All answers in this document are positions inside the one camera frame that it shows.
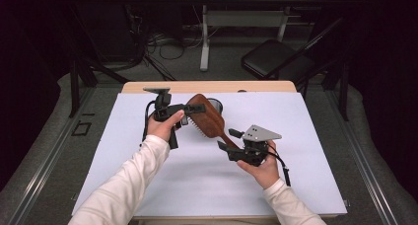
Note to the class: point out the brown wooden hairbrush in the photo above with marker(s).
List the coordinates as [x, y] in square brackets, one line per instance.
[210, 118]

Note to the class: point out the white-framed wooden desk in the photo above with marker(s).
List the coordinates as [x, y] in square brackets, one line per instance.
[205, 37]

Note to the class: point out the person's left hand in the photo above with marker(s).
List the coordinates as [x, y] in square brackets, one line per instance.
[161, 128]

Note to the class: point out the metal floor rail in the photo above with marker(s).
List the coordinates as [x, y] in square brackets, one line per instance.
[364, 172]
[46, 162]

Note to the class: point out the black tape square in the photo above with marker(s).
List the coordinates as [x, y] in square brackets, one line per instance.
[75, 132]

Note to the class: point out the person's right hand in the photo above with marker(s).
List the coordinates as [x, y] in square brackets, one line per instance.
[266, 172]

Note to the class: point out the black horizontal frame bar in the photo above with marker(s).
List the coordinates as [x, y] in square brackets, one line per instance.
[131, 0]

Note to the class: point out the white table board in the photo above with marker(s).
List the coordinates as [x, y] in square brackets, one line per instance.
[295, 119]

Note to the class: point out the black metal stand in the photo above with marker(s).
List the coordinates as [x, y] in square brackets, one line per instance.
[344, 93]
[74, 87]

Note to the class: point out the light wooden table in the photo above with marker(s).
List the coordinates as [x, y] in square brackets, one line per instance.
[210, 87]

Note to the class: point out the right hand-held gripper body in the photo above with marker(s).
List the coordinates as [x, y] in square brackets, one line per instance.
[259, 134]

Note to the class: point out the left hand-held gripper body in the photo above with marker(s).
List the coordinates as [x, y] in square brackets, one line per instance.
[162, 111]

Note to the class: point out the short black tape strip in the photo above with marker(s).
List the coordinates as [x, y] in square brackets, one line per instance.
[88, 114]

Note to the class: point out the black folding chair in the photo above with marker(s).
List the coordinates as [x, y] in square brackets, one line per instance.
[272, 57]

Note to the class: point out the black mesh cup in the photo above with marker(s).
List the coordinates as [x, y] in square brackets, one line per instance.
[217, 104]

